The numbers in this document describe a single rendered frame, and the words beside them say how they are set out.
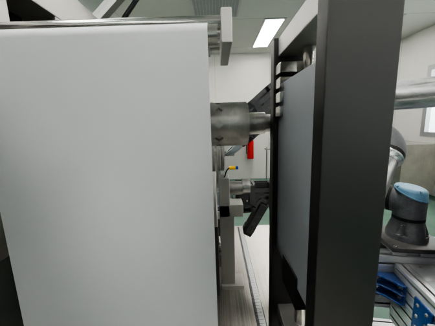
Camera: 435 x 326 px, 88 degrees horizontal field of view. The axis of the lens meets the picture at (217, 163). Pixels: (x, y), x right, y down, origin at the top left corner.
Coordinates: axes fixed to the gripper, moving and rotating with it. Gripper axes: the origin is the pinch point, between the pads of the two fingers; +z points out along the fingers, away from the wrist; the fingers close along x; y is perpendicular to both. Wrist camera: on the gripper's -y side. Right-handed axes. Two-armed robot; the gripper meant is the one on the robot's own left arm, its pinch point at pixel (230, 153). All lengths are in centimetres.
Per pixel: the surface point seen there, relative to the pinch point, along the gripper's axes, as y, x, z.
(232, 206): -9.0, 8.0, 8.1
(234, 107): 8.5, 29.3, -5.7
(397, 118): -219, -385, -274
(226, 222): -11.7, 7.2, 12.3
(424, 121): -222, -325, -269
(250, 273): -30.5, 1.6, 18.8
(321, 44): 7.7, 44.2, -11.5
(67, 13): 51, 3, 7
